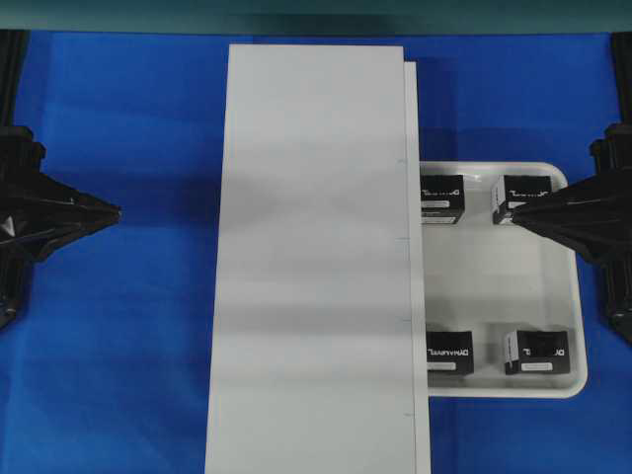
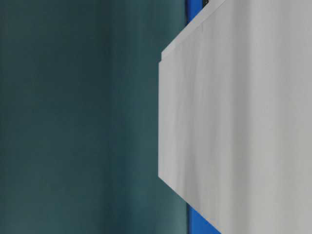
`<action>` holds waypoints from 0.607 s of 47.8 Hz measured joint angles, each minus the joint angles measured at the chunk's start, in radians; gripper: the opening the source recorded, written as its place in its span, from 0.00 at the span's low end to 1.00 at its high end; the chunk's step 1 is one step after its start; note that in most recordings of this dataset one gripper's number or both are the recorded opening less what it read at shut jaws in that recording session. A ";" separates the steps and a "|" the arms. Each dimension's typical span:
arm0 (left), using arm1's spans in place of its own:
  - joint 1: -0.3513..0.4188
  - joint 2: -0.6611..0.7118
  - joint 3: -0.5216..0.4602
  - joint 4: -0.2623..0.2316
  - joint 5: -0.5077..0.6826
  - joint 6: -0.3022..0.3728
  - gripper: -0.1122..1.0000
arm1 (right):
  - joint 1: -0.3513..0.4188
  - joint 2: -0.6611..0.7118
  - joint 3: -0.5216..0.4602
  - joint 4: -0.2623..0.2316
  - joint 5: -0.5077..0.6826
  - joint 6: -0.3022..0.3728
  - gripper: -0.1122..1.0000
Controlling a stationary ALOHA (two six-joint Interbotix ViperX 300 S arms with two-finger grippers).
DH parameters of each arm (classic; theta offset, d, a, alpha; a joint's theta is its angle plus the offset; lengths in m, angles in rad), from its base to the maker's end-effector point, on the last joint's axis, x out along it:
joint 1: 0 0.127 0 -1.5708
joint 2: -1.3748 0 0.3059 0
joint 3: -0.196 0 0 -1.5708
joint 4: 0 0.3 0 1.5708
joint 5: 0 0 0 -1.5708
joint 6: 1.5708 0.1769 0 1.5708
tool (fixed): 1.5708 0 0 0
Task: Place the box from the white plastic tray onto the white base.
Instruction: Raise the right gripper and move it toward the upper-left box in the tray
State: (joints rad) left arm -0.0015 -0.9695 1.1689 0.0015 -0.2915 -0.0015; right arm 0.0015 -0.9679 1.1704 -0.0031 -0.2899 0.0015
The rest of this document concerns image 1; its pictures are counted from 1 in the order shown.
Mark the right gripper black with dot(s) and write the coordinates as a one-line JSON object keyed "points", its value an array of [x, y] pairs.
{"points": [[612, 157]]}

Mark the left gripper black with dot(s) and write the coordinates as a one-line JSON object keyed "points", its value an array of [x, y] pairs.
{"points": [[21, 158]]}

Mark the black box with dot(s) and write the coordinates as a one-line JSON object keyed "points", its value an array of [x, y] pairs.
{"points": [[442, 199], [450, 353], [538, 352], [512, 191]]}

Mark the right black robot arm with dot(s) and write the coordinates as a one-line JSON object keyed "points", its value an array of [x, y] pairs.
{"points": [[593, 217]]}

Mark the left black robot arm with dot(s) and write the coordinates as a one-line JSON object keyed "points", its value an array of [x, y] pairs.
{"points": [[16, 270]]}

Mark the white plastic tray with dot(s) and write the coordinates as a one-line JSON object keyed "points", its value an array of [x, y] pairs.
{"points": [[492, 279]]}

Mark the blue table cloth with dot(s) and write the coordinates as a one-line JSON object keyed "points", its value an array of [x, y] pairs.
{"points": [[106, 368]]}

